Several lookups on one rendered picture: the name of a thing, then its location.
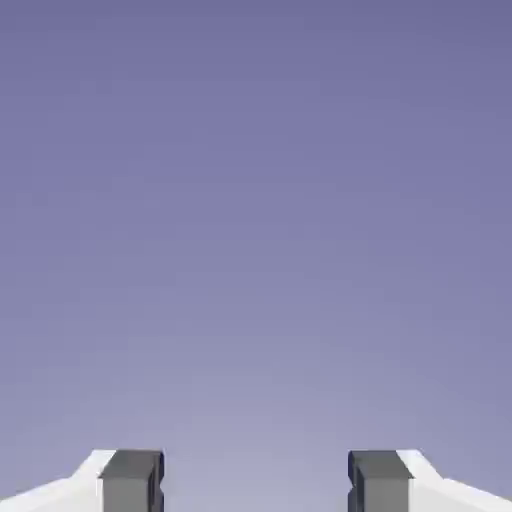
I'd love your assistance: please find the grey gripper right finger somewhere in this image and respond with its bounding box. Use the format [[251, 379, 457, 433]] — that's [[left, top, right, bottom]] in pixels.
[[346, 448, 512, 512]]

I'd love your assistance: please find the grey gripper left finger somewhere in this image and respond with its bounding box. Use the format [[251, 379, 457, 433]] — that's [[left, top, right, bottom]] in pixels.
[[0, 448, 166, 512]]

